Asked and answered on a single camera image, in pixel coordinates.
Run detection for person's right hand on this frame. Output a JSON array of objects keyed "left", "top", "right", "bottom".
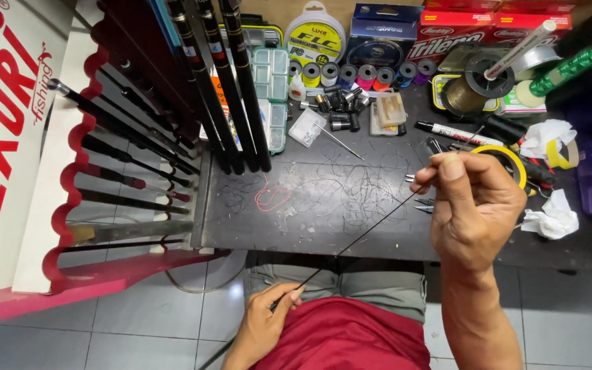
[{"left": 410, "top": 151, "right": 528, "bottom": 274}]

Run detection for person's left hand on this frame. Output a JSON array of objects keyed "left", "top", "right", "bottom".
[{"left": 222, "top": 283, "right": 307, "bottom": 370}]

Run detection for thin black rod tip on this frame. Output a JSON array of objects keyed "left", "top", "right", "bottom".
[{"left": 197, "top": 125, "right": 486, "bottom": 370}]

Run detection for wide yellow tape roll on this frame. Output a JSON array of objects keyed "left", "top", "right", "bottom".
[{"left": 470, "top": 144, "right": 528, "bottom": 192}]

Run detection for crumpled white tissue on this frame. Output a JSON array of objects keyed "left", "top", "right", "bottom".
[{"left": 520, "top": 188, "right": 580, "bottom": 241}]

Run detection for black white marker pen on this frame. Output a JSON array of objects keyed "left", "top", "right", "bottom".
[{"left": 415, "top": 120, "right": 505, "bottom": 149}]

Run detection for person's red shirt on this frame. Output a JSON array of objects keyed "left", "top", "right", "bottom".
[{"left": 251, "top": 296, "right": 431, "bottom": 370}]

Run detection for black thread spool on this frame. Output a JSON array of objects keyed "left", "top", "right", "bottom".
[{"left": 483, "top": 113, "right": 527, "bottom": 146}]

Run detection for narrow yellow tape roll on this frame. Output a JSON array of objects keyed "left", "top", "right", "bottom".
[{"left": 546, "top": 138, "right": 580, "bottom": 170}]

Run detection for white tissue under tape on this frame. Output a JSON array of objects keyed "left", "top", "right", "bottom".
[{"left": 519, "top": 119, "right": 578, "bottom": 160}]

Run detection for green white small box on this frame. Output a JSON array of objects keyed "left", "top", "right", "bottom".
[{"left": 498, "top": 86, "right": 547, "bottom": 115}]

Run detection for person's grey shorts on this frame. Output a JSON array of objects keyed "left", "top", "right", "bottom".
[{"left": 244, "top": 263, "right": 428, "bottom": 325}]

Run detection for large olive line spool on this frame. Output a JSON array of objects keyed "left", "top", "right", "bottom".
[{"left": 439, "top": 53, "right": 516, "bottom": 117}]

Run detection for red thread loop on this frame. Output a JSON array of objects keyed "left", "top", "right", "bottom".
[{"left": 254, "top": 174, "right": 292, "bottom": 213}]

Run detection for clear box with tan parts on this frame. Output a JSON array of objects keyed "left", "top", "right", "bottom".
[{"left": 369, "top": 91, "right": 409, "bottom": 137}]

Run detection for long metal needle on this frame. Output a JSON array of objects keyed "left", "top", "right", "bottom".
[{"left": 313, "top": 121, "right": 365, "bottom": 160}]

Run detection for silver tape roll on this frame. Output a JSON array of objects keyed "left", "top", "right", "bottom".
[{"left": 511, "top": 45, "right": 562, "bottom": 79}]

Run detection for white grey marker pen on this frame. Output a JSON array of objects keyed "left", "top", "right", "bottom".
[{"left": 483, "top": 20, "right": 558, "bottom": 82}]

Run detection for green glitter thread spool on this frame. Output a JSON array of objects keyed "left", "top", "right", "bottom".
[{"left": 515, "top": 32, "right": 592, "bottom": 109}]

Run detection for large red fishing line box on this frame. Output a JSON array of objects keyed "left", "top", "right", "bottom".
[{"left": 405, "top": 10, "right": 501, "bottom": 65}]

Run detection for pile of black rod caps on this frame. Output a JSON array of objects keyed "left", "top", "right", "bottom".
[{"left": 299, "top": 85, "right": 372, "bottom": 133}]

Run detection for row of coloured thread spools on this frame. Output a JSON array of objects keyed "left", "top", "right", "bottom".
[{"left": 288, "top": 58, "right": 438, "bottom": 92}]

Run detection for small red fishing line box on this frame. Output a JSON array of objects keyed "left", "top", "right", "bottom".
[{"left": 494, "top": 13, "right": 572, "bottom": 48}]

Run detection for small clear plastic box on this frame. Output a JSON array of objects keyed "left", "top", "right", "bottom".
[{"left": 288, "top": 107, "right": 328, "bottom": 149}]

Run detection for blue fishing line box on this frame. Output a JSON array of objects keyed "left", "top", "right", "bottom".
[{"left": 345, "top": 3, "right": 420, "bottom": 71}]

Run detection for small white glue bottle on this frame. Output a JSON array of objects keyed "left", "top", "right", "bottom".
[{"left": 289, "top": 74, "right": 307, "bottom": 102}]

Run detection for row of racked fishing rods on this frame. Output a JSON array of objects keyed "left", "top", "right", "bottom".
[{"left": 47, "top": 57, "right": 201, "bottom": 254}]

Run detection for yellow fishing line package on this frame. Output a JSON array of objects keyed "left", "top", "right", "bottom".
[{"left": 284, "top": 1, "right": 347, "bottom": 67}]

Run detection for green clear tackle box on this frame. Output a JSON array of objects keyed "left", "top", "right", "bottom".
[{"left": 251, "top": 46, "right": 291, "bottom": 155}]

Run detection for thick black telescopic rod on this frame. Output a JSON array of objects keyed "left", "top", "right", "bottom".
[
  {"left": 196, "top": 0, "right": 260, "bottom": 174},
  {"left": 166, "top": 0, "right": 246, "bottom": 175},
  {"left": 218, "top": 0, "right": 272, "bottom": 173}
]

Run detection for yellow-edged dark tackle box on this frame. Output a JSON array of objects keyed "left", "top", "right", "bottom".
[{"left": 219, "top": 23, "right": 284, "bottom": 52}]

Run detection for red white rod display rack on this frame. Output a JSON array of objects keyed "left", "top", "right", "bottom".
[{"left": 0, "top": 0, "right": 237, "bottom": 324}]

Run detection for red-handled pliers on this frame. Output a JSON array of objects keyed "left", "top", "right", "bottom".
[{"left": 519, "top": 156, "right": 557, "bottom": 190}]

